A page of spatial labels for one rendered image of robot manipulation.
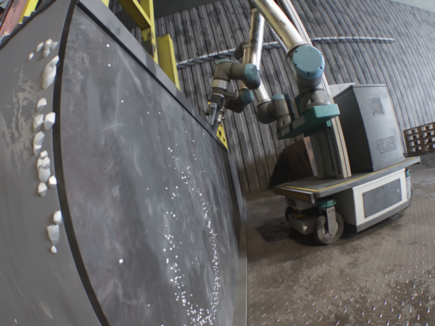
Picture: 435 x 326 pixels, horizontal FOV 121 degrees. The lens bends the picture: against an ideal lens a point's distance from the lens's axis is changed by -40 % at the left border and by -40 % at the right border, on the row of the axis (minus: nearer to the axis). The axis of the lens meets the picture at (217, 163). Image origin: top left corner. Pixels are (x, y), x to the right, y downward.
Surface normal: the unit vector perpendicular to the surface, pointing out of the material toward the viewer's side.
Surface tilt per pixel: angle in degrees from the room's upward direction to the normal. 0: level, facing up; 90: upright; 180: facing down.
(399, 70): 90
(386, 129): 90
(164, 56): 90
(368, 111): 90
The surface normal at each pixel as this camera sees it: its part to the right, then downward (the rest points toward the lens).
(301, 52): -0.36, 0.11
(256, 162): -0.13, -0.04
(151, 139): 0.97, -0.21
